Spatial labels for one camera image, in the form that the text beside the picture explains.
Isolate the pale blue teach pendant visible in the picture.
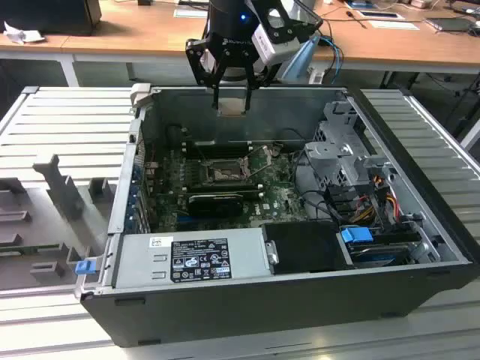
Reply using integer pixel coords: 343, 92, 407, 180
283, 35, 322, 82

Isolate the black open PC case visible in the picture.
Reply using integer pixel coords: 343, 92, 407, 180
73, 84, 480, 348

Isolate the green motherboard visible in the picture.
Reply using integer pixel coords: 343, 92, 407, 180
144, 140, 314, 232

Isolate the dark laptop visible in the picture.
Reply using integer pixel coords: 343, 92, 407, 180
425, 16, 474, 34

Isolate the black computer box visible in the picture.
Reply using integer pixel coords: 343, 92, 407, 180
0, 0, 102, 37

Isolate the blue expansion slot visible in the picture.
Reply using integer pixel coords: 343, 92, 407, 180
174, 214, 241, 226

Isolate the blue cable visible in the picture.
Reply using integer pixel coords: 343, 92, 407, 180
318, 35, 344, 76

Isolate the grey power supply unit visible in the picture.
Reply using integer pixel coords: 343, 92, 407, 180
114, 228, 271, 290

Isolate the crumpled white paper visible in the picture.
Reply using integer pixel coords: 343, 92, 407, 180
3, 20, 46, 44

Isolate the hard disk in blue carrier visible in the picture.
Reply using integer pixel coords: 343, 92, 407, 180
335, 224, 413, 269

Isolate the blue case latch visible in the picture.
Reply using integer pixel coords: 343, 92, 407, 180
74, 260, 95, 277

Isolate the black graphics card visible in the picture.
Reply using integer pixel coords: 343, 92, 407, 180
186, 193, 245, 219

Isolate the dark tablet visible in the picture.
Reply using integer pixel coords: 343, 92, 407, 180
355, 9, 405, 20

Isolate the yellow red wire bundle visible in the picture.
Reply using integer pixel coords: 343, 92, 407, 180
352, 187, 399, 226

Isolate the CPU socket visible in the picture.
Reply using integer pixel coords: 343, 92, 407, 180
200, 157, 253, 185

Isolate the wire locking lever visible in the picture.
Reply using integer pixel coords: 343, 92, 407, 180
194, 143, 212, 167

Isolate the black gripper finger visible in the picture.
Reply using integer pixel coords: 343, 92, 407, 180
184, 35, 228, 111
241, 49, 266, 113

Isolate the metal disk bay frame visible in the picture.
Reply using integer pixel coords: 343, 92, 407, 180
374, 157, 443, 263

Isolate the green RAM stick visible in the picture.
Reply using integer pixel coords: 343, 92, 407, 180
0, 244, 61, 254

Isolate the white paper sheet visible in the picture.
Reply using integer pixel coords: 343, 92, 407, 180
369, 19, 422, 32
173, 7, 210, 19

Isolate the grey parts rack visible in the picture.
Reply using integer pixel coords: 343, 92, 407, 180
0, 153, 121, 292

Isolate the metal drive cage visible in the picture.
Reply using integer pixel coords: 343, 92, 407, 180
303, 100, 398, 188

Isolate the silver CPU plate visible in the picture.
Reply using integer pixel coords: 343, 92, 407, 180
218, 97, 247, 118

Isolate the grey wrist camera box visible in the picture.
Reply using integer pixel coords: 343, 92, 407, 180
251, 24, 301, 65

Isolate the wooden desk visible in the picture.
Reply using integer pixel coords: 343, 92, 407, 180
0, 0, 480, 74

